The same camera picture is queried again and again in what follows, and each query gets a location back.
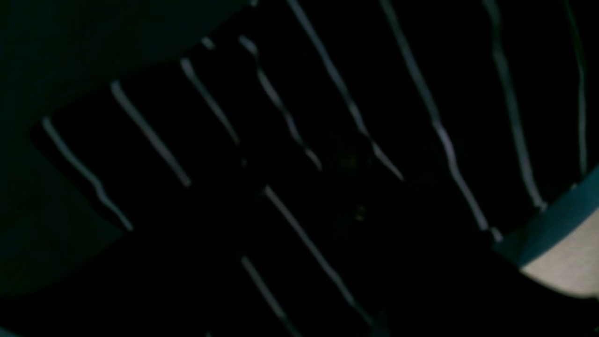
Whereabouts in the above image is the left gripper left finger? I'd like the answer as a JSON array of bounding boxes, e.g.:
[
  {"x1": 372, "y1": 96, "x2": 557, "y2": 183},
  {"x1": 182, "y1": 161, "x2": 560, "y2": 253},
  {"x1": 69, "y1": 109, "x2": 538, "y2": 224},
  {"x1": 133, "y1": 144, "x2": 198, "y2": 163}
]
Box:
[{"x1": 1, "y1": 159, "x2": 263, "y2": 337}]

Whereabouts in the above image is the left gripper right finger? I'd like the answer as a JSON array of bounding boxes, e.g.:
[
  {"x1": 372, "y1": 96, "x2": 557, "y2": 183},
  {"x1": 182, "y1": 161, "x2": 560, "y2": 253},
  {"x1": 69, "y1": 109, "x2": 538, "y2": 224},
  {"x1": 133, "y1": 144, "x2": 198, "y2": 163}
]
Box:
[{"x1": 328, "y1": 132, "x2": 598, "y2": 337}]

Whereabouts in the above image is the teal table cloth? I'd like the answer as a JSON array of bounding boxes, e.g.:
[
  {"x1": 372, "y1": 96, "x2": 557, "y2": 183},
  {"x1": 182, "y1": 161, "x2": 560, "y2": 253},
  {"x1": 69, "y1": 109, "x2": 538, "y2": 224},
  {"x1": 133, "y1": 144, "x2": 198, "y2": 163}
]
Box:
[{"x1": 0, "y1": 0, "x2": 599, "y2": 300}]

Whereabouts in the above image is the navy white striped t-shirt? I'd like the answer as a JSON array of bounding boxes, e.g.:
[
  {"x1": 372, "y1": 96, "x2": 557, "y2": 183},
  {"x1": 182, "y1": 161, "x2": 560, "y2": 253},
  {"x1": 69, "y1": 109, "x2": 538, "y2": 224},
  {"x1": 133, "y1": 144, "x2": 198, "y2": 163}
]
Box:
[{"x1": 32, "y1": 0, "x2": 598, "y2": 337}]

